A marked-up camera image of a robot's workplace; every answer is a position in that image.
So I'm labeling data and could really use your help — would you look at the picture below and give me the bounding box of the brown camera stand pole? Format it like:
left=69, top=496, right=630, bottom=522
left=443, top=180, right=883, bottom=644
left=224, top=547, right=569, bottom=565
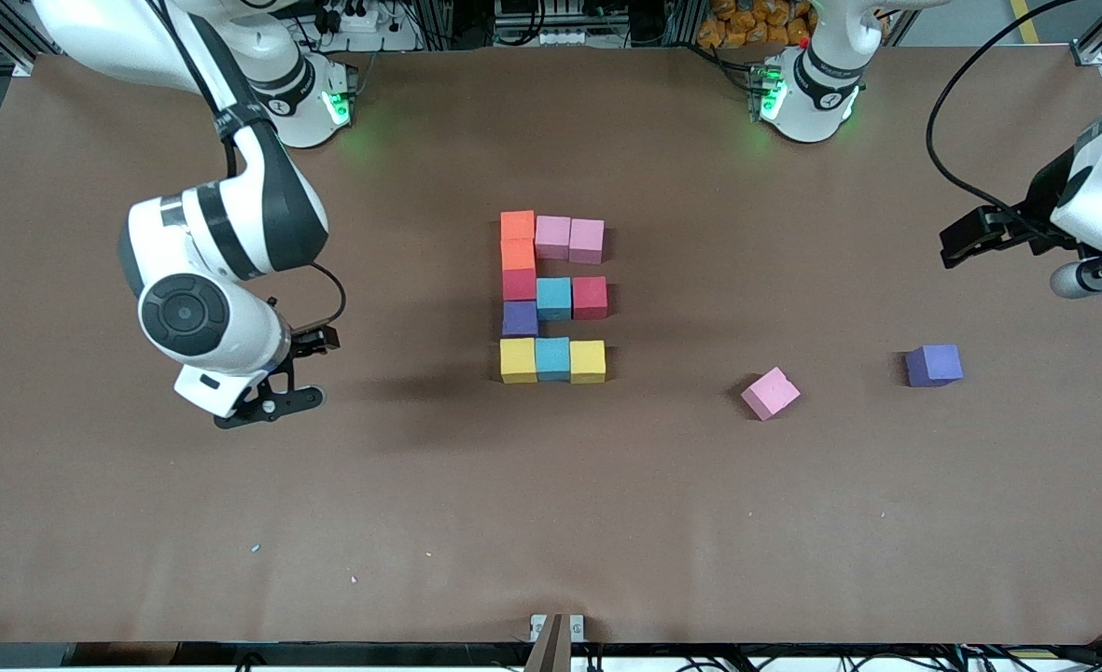
left=523, top=613, right=573, bottom=672

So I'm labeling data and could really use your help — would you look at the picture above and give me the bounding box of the dusty pink foam cube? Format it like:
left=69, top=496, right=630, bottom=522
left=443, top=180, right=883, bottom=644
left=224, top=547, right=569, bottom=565
left=535, top=216, right=573, bottom=261

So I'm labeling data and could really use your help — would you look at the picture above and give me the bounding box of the purple foam cube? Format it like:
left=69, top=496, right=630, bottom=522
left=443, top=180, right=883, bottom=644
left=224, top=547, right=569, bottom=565
left=905, top=343, right=965, bottom=388
left=502, top=301, right=540, bottom=341

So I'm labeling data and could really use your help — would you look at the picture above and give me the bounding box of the brown table cover sheet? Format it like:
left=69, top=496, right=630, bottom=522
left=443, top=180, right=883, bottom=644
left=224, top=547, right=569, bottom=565
left=0, top=47, right=1102, bottom=647

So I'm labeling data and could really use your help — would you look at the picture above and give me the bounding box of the light pink foam cube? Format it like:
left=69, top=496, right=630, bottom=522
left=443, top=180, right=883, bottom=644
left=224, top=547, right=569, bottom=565
left=740, top=366, right=802, bottom=422
left=568, top=218, right=606, bottom=265

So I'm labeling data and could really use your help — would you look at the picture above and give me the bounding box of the metal table edge bracket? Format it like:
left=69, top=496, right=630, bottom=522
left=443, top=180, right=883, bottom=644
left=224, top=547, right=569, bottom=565
left=529, top=613, right=586, bottom=645

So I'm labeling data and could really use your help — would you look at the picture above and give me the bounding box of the white power strip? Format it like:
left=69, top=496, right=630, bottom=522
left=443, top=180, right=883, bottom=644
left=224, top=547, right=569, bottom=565
left=313, top=0, right=421, bottom=52
left=495, top=24, right=607, bottom=48

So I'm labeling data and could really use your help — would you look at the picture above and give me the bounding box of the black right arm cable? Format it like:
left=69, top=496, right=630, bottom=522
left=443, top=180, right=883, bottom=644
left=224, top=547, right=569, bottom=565
left=289, top=260, right=348, bottom=335

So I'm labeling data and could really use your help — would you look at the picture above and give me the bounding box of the blue foam cube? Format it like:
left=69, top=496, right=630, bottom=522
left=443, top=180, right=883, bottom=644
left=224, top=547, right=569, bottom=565
left=536, top=337, right=572, bottom=383
left=537, top=277, right=574, bottom=323

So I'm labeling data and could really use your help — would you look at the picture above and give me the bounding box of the black cable bundle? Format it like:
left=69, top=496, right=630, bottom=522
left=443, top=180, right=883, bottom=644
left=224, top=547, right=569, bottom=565
left=672, top=642, right=1102, bottom=672

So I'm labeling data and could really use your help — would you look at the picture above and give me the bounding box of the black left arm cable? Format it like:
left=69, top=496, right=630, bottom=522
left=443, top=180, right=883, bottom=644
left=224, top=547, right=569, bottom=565
left=926, top=0, right=1079, bottom=230

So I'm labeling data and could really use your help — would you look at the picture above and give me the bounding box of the pile of orange objects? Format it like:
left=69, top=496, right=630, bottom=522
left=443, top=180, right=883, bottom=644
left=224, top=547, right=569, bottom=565
left=697, top=0, right=813, bottom=49

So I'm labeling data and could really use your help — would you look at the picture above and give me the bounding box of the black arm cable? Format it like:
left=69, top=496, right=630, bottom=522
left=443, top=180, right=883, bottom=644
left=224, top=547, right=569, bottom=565
left=926, top=0, right=1079, bottom=230
left=289, top=260, right=348, bottom=335

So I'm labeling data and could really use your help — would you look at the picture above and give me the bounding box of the yellow foam cube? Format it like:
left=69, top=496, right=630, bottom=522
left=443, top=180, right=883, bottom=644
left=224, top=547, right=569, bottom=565
left=499, top=338, right=538, bottom=385
left=569, top=340, right=607, bottom=385

